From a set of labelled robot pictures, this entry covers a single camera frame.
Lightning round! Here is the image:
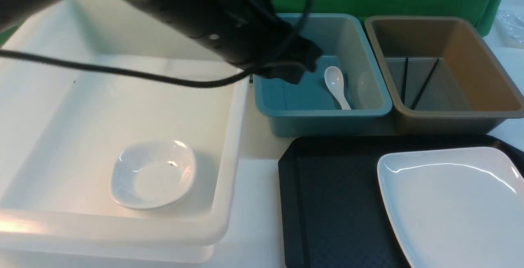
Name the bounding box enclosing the black serving tray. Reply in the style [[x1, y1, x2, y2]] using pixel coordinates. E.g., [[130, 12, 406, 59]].
[[278, 135, 523, 268]]

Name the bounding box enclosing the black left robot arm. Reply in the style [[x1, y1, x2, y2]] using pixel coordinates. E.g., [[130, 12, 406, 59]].
[[0, 0, 323, 88]]

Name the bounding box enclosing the white square bowl with speck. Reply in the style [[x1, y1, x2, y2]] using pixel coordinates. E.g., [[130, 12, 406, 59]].
[[110, 140, 197, 210]]

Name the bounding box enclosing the white ceramic spoon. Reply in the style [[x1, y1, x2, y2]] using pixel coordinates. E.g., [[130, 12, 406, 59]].
[[324, 66, 352, 110]]

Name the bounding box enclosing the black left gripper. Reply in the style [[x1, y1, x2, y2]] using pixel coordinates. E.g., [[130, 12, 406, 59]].
[[123, 0, 322, 85]]

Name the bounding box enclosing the teal plastic bin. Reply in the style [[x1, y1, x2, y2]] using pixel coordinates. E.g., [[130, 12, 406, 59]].
[[254, 13, 393, 137]]

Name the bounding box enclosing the brown plastic bin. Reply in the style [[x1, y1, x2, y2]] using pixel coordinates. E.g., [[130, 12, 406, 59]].
[[364, 16, 523, 135]]

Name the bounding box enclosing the black chopstick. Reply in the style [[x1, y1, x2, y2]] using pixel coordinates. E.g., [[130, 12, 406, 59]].
[[411, 58, 440, 110], [401, 57, 409, 104]]

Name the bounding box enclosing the clear plastic wrap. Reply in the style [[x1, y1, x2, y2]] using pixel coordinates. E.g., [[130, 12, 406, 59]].
[[496, 10, 524, 49]]

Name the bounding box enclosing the black cable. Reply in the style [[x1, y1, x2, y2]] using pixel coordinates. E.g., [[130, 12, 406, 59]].
[[0, 0, 318, 88]]

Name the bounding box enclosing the large white square plate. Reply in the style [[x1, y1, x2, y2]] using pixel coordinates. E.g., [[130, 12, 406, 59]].
[[377, 146, 524, 268]]

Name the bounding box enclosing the large white plastic tub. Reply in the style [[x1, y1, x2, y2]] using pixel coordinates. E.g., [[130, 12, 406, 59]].
[[0, 0, 249, 263]]

